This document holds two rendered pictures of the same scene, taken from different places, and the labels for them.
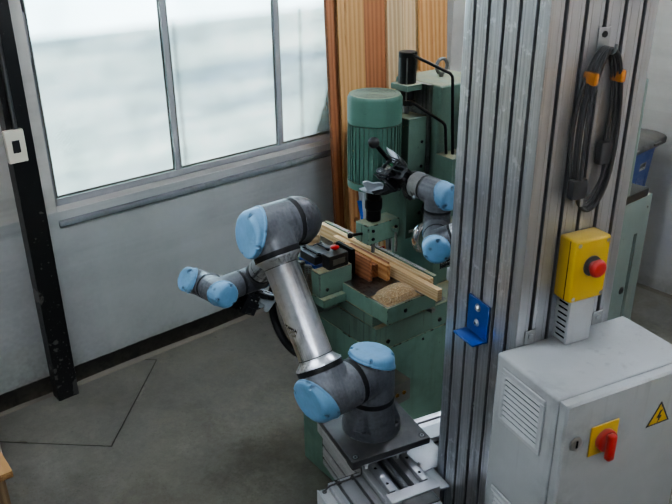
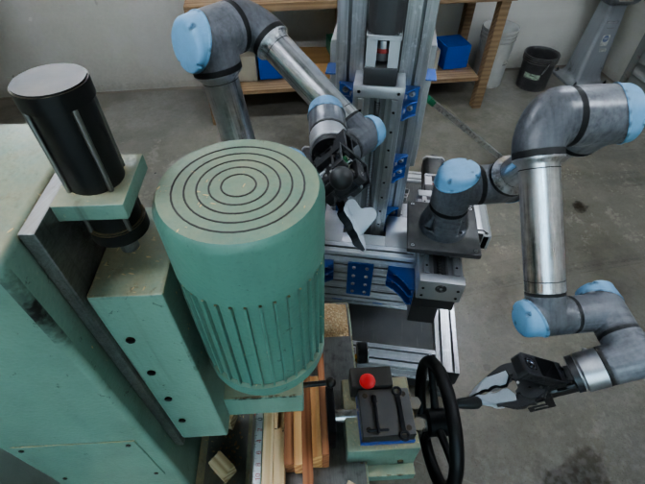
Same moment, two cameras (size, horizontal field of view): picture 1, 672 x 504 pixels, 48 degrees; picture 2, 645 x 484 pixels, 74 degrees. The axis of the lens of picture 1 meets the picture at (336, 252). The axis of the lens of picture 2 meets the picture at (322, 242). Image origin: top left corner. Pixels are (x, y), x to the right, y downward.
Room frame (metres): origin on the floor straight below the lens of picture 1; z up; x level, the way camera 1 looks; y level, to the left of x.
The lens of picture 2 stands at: (2.62, 0.13, 1.78)
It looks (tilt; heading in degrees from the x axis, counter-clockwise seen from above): 47 degrees down; 214
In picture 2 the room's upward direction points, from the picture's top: straight up
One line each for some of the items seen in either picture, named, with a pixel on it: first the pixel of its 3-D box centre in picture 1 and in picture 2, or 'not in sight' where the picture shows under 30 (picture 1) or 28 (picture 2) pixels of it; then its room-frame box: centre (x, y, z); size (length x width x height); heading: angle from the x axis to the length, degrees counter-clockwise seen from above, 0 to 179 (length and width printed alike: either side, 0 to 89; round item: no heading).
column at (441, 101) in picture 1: (436, 177); (83, 363); (2.56, -0.36, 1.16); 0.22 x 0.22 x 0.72; 37
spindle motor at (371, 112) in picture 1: (374, 140); (255, 279); (2.39, -0.13, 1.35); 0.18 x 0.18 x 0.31
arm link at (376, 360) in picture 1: (369, 371); (456, 185); (1.59, -0.08, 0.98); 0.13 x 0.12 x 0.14; 130
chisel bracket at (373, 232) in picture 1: (377, 230); (265, 387); (2.40, -0.15, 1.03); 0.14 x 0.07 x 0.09; 127
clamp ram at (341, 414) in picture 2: (338, 259); (346, 415); (2.33, -0.01, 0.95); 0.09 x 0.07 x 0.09; 37
